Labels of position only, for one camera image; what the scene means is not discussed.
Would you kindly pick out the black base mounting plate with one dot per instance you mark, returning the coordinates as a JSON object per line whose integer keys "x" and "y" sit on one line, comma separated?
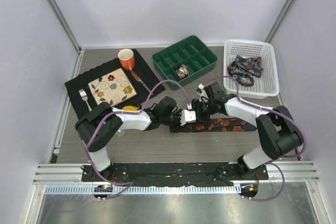
{"x": 206, "y": 174}

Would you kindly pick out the orange handled table knife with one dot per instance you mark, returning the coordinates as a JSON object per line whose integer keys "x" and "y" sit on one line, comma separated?
{"x": 140, "y": 81}

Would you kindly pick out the blue floral tie in basket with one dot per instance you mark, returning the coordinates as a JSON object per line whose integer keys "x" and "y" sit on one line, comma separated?
{"x": 244, "y": 70}

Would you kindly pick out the white plastic basket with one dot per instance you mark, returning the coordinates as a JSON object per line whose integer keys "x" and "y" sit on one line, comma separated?
{"x": 268, "y": 84}

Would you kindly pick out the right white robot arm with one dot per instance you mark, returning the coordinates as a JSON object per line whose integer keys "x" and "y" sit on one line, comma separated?
{"x": 278, "y": 134}

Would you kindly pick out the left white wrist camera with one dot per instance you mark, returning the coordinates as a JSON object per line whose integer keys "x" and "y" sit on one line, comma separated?
{"x": 188, "y": 115}

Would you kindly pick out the rolled tie in tray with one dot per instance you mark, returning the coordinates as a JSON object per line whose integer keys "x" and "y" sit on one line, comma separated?
{"x": 182, "y": 71}

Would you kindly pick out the orange ceramic mug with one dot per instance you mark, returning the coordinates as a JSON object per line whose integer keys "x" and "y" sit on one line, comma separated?
{"x": 126, "y": 58}

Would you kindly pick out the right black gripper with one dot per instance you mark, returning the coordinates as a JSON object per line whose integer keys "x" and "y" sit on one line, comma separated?
{"x": 196, "y": 105}

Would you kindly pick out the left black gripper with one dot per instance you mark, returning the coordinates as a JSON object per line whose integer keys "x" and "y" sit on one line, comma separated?
{"x": 174, "y": 129}

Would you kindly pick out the yellow plastic mug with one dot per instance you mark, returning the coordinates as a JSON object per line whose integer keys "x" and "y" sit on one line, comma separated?
{"x": 129, "y": 108}

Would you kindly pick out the clear plastic cup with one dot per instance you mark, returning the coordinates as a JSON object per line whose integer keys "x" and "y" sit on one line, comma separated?
{"x": 120, "y": 132}

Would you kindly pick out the silver fork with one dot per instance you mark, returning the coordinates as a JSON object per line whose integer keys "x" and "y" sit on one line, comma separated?
{"x": 85, "y": 98}

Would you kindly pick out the square floral ceramic plate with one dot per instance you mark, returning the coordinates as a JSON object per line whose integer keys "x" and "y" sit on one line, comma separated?
{"x": 113, "y": 88}

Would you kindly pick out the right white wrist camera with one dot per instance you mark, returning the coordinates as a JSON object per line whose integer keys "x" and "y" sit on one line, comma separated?
{"x": 203, "y": 97}

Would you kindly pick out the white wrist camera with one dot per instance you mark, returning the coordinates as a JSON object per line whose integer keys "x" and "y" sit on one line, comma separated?
{"x": 188, "y": 115}
{"x": 203, "y": 97}

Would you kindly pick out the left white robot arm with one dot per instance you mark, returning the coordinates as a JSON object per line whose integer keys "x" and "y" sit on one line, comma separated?
{"x": 101, "y": 124}

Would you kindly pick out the aluminium frame rail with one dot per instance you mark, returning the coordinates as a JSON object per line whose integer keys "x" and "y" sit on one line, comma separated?
{"x": 294, "y": 171}

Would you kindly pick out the green divided organizer tray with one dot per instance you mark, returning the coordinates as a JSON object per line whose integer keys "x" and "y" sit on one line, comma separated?
{"x": 191, "y": 52}

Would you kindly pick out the black cloth placemat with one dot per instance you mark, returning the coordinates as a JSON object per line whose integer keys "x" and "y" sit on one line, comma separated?
{"x": 142, "y": 69}

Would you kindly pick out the black orange floral tie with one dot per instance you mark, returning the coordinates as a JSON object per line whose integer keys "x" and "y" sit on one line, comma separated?
{"x": 215, "y": 125}

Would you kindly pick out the white slotted cable duct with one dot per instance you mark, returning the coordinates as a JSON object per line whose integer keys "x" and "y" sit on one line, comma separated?
{"x": 96, "y": 189}

